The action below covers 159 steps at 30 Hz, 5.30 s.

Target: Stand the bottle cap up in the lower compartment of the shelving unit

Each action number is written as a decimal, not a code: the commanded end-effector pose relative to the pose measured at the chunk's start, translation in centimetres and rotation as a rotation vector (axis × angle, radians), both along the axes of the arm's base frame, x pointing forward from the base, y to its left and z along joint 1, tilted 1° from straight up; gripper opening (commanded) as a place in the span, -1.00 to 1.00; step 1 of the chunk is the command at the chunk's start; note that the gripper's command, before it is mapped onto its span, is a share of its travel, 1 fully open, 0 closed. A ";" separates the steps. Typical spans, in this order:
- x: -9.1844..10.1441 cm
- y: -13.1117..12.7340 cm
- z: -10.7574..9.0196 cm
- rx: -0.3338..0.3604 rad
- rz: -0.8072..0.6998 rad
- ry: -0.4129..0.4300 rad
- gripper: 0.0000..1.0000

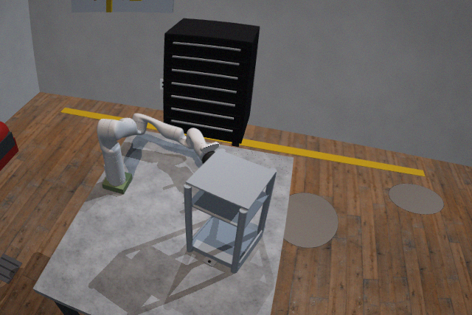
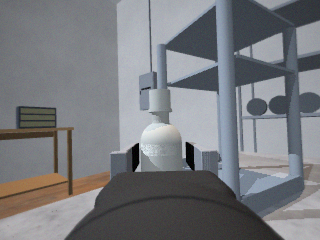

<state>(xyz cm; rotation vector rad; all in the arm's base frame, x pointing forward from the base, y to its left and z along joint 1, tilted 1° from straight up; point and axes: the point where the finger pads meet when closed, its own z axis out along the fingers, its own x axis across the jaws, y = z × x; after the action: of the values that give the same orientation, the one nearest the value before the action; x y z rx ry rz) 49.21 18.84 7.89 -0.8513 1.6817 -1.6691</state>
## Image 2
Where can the grey bottle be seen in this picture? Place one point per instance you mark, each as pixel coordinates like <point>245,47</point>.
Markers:
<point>161,142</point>

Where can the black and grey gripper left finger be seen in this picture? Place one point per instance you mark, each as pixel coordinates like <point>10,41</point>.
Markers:
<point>125,160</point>

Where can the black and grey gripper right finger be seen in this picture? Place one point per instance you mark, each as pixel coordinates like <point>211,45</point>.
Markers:
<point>200,158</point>

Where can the grey metal shelving unit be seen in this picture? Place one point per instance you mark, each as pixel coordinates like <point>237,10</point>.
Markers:
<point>241,23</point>

